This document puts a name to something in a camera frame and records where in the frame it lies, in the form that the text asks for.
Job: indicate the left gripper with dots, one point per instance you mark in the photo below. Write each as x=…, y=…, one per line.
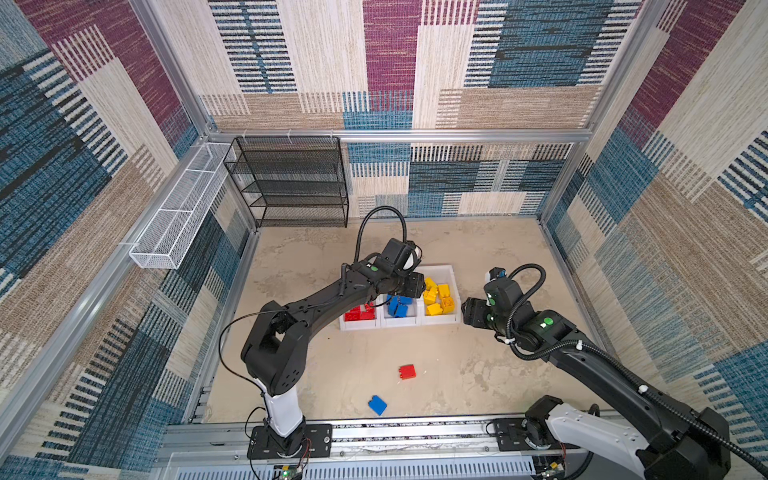
x=415, y=281

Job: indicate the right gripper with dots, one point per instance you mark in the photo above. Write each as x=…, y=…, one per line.
x=473, y=312

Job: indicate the yellow hollow brick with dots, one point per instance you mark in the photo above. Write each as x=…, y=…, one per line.
x=430, y=296

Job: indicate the red long diagonal brick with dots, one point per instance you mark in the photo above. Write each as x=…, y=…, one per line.
x=367, y=312

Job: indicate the yellow brick top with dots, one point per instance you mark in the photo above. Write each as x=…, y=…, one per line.
x=448, y=305

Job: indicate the yellow brick bottom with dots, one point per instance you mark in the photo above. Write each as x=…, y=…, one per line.
x=434, y=310

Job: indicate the small red brick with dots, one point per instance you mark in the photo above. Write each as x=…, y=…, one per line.
x=407, y=372
x=352, y=315

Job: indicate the blue brick bottom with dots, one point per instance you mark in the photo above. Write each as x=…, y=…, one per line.
x=377, y=405

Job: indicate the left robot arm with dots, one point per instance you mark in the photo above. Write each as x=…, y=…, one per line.
x=276, y=349

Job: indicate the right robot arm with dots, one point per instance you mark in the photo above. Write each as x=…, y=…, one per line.
x=661, y=438

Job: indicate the middle white bin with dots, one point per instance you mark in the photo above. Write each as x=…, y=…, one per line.
x=412, y=320

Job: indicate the white bin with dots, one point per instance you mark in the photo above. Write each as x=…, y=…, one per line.
x=364, y=325
x=412, y=320
x=441, y=274

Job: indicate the right white bin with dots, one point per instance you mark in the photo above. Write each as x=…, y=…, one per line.
x=441, y=274

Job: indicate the left white bin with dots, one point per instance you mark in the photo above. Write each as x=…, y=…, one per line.
x=364, y=325

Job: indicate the black wire shelf rack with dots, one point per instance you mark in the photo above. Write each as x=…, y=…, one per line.
x=291, y=182

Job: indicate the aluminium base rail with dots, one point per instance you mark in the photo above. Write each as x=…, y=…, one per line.
x=453, y=447

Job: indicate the white wire mesh basket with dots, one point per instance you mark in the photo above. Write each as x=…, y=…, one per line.
x=166, y=240

